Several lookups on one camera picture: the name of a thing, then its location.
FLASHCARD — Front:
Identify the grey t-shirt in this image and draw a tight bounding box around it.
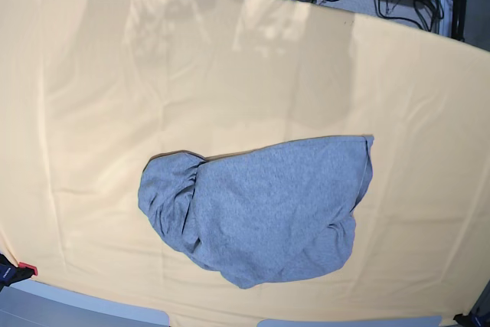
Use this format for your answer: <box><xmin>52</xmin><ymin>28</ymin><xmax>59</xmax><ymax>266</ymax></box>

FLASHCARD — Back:
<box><xmin>138</xmin><ymin>136</ymin><xmax>374</xmax><ymax>289</ymax></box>

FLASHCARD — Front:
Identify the yellow table cloth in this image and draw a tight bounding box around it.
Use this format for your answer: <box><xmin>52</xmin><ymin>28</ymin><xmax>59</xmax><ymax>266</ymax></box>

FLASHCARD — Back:
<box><xmin>1</xmin><ymin>0</ymin><xmax>489</xmax><ymax>326</ymax></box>

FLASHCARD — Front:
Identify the red and black clamp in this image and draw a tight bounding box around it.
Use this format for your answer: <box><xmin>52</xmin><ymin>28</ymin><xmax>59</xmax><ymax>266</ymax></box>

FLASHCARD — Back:
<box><xmin>0</xmin><ymin>254</ymin><xmax>38</xmax><ymax>290</ymax></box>

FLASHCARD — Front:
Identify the black clamp right corner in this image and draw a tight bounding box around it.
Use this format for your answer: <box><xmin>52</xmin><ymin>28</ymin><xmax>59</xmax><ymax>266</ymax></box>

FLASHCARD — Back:
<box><xmin>453</xmin><ymin>313</ymin><xmax>488</xmax><ymax>327</ymax></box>

